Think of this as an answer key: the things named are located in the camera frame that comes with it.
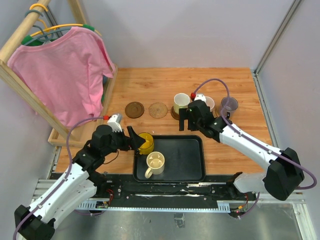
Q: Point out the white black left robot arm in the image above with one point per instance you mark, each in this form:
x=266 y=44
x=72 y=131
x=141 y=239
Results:
x=79 y=182

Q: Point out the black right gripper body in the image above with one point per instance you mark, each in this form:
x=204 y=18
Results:
x=200 y=125

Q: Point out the aluminium frame rail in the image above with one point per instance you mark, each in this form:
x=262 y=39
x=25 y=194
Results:
x=94 y=204

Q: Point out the grey clothes hanger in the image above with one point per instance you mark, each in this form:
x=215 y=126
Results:
x=44 y=36

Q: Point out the pink t-shirt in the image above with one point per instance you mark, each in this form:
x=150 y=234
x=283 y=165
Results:
x=67 y=74

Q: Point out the white ceramic mug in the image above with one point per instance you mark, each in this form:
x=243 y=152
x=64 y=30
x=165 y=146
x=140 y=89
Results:
x=180 y=101

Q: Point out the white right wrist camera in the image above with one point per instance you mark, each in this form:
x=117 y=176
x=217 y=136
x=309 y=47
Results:
x=195 y=97

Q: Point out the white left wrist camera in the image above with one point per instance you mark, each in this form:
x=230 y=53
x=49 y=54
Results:
x=114 y=121

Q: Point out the yellow clothes hanger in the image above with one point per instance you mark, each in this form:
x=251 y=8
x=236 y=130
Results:
x=77 y=11

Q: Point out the cream ceramic mug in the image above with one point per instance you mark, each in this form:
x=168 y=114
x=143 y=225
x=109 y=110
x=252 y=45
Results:
x=155 y=164

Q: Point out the brown wooden coaster middle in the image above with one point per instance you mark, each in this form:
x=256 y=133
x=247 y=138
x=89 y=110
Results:
x=175 y=115

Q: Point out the yellow transparent cup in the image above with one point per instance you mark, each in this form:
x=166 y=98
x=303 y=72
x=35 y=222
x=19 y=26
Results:
x=148 y=146

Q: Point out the pink ceramic mug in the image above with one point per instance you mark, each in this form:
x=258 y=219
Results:
x=210 y=103

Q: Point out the woven rattan coaster left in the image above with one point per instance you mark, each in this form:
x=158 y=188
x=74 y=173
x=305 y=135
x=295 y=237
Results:
x=158 y=110

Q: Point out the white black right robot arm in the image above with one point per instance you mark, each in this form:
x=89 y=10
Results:
x=283 y=172

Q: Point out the purple transparent cup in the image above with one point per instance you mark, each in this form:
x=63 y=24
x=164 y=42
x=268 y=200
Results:
x=228 y=106

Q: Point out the brown wooden coaster left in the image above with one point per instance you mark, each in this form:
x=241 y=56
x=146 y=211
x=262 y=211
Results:
x=134 y=110

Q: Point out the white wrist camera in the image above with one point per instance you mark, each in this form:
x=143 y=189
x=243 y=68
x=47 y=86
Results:
x=195 y=97
x=114 y=121

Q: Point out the brown wooden coaster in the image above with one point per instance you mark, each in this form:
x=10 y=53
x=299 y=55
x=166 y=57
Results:
x=134 y=110
x=175 y=115

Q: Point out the black plastic tray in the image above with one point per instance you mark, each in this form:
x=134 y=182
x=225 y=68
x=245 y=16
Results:
x=184 y=160

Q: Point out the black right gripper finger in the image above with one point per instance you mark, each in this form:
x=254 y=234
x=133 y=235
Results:
x=192 y=125
x=183 y=115

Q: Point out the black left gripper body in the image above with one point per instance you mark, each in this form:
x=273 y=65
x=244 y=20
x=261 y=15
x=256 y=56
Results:
x=119 y=141

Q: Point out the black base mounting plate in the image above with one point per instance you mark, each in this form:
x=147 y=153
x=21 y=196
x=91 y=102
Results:
x=165 y=190

